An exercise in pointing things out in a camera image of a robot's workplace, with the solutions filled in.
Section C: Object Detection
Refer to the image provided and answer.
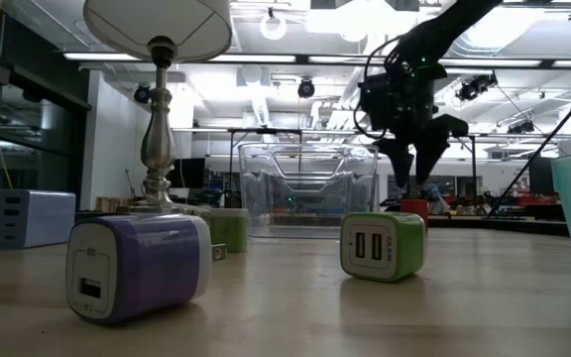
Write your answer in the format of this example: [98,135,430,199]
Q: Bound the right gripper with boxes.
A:
[372,63,469,189]

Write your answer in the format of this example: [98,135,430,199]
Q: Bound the red wall charger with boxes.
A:
[400,198,429,234]

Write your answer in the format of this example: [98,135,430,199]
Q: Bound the green white USB wall charger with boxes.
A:
[339,211,426,284]
[208,206,251,254]

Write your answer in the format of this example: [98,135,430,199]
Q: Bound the purple white USB wall charger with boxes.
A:
[64,212,228,326]

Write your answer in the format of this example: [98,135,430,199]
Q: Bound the black computer monitor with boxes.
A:
[168,157,206,189]
[527,156,554,195]

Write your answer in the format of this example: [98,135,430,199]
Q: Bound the clear plastic bin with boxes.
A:
[238,142,380,240]

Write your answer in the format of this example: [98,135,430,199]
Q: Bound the overhead light bar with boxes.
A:
[61,51,571,69]

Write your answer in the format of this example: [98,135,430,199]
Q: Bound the white shade silver table lamp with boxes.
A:
[82,0,233,218]

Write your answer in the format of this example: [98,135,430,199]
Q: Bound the tan wooden blocks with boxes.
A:
[94,195,136,214]

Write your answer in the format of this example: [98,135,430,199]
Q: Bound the pale multi-port USB charger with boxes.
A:
[0,188,77,250]

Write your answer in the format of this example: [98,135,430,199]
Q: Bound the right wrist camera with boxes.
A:
[358,73,392,133]

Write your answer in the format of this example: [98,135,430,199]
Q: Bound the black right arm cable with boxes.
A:
[485,62,571,218]

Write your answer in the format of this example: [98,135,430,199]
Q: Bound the white ring light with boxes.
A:
[259,13,288,42]

